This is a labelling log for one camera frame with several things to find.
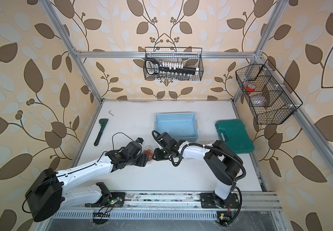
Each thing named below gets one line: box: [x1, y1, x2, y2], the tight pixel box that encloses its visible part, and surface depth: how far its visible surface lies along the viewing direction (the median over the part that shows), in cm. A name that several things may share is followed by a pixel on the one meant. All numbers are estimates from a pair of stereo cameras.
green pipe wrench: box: [93, 118, 109, 147], surface depth 104 cm
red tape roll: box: [245, 83, 257, 92], surface depth 84 cm
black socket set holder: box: [144, 57, 200, 79], surface depth 85 cm
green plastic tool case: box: [215, 119, 256, 154], surface depth 98 cm
